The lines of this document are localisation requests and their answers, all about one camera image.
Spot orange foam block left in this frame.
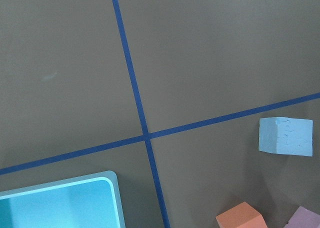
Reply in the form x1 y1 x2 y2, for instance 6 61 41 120
216 202 267 228

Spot pink lilac foam block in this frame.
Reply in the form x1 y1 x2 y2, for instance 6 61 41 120
284 206 320 228

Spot blue tape grid lines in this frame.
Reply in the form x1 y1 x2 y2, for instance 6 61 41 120
0 0 320 228

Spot light blue foam block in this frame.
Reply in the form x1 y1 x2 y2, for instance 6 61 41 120
258 117 313 157

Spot turquoise plastic tray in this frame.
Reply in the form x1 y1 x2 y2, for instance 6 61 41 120
0 170 126 228

